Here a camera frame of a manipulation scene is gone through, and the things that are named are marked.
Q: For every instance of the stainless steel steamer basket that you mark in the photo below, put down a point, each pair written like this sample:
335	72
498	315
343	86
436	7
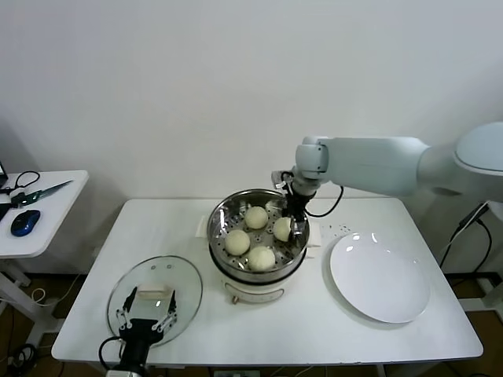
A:
228	220

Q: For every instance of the white steamed baozi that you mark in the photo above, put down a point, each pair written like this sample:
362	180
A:
255	217
260	259
237	242
281	229

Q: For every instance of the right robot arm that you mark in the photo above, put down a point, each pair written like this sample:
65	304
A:
373	161

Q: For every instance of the white shelf stand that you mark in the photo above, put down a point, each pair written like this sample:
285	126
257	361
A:
493	294

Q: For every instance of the large white plate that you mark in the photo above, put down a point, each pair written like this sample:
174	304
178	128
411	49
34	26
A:
377	275

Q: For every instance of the white side table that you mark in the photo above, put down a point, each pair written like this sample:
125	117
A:
55	220

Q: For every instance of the blue computer mouse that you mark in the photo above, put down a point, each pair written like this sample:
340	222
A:
24	223

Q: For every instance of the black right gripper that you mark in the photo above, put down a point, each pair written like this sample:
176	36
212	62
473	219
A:
296	204

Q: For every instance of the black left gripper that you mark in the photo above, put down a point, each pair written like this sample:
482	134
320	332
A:
137	334

